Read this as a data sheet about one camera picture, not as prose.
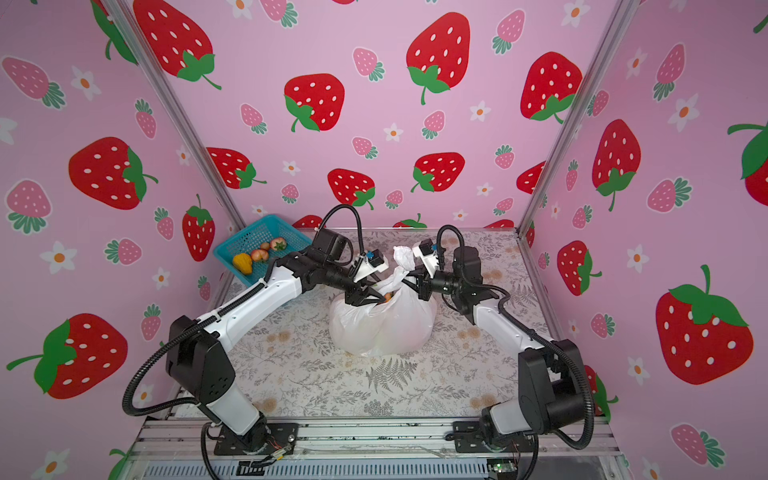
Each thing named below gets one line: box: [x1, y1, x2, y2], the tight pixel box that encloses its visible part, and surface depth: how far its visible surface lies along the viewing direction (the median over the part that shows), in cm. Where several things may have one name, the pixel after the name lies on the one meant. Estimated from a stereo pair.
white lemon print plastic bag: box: [329, 245, 437, 357], surface depth 81 cm
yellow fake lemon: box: [233, 253, 252, 275], surface depth 106 cm
